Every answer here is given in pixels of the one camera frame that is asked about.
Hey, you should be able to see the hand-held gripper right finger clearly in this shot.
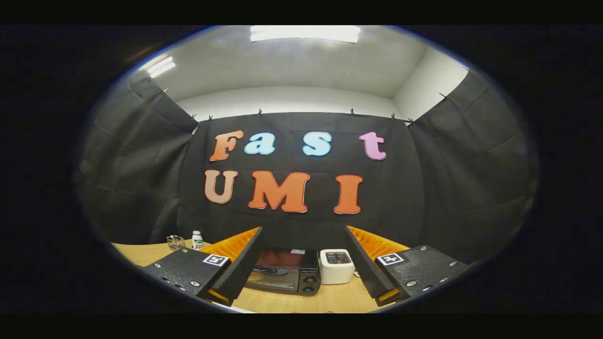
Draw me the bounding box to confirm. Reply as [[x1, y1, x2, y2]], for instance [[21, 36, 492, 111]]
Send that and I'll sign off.
[[344, 225, 472, 307]]

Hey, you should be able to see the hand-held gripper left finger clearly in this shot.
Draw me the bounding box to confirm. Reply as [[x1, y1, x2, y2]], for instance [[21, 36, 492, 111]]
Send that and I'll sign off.
[[141, 226, 264, 307]]

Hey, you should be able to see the black toaster oven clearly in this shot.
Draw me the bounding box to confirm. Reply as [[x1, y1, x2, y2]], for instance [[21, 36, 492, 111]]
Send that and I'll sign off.
[[244, 248, 322, 297]]

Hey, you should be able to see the white bread toaster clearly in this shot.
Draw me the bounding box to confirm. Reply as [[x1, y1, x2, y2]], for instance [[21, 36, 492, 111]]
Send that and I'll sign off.
[[319, 249, 356, 285]]

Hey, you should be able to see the small ceiling light panel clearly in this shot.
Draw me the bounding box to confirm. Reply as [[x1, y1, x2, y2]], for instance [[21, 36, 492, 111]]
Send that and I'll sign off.
[[146, 56, 176, 79]]

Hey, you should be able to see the large ceiling light panel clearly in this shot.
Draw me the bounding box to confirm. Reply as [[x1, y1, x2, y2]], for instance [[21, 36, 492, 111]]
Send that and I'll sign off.
[[250, 25, 361, 44]]

